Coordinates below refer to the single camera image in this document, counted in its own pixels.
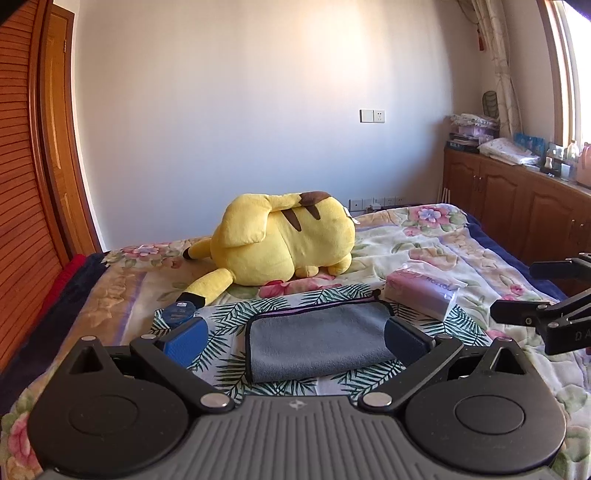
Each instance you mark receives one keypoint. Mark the dark blue blanket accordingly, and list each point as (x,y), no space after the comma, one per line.
(43,344)

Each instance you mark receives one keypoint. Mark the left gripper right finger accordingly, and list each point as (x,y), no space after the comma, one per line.
(424,358)

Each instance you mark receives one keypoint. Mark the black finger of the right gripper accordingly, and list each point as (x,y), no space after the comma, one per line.
(578,267)

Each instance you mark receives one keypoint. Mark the bottles on cabinet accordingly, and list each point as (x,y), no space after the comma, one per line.
(571,163)

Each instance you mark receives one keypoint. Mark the blue boxes on cabinet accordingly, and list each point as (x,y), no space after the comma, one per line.
(536,145)

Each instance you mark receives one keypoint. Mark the pink tissue pack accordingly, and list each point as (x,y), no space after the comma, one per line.
(424,288)

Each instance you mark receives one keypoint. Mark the leaf pattern cloth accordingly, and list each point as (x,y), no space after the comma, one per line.
(222,363)

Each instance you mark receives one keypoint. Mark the purple and grey towel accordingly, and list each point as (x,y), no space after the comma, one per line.
(316,341)

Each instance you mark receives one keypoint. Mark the yellow Pikachu plush toy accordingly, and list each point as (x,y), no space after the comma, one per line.
(264,238)

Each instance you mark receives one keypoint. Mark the red cloth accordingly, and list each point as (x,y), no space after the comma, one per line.
(59,284)

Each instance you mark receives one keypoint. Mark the stack of folded linens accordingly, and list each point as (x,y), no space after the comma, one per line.
(470,131)

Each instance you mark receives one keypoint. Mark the patterned beige curtain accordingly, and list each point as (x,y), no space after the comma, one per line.
(490,34)

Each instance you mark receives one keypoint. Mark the folded white cloth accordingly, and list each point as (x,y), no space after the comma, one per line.
(505,150)

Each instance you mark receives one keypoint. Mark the wooden door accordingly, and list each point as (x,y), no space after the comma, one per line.
(59,138)

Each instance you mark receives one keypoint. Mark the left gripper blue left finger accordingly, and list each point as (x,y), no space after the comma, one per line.
(165,360)

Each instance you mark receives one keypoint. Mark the floral bed quilt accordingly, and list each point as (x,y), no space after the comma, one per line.
(140,279)

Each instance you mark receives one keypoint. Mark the white wall socket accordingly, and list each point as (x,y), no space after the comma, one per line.
(372,116)

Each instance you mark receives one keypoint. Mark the wooden low cabinet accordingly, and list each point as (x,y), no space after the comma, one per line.
(533,216)

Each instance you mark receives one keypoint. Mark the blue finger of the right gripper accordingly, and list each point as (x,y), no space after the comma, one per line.
(520,313)

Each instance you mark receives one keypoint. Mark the wooden slatted wardrobe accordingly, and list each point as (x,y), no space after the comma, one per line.
(32,250)

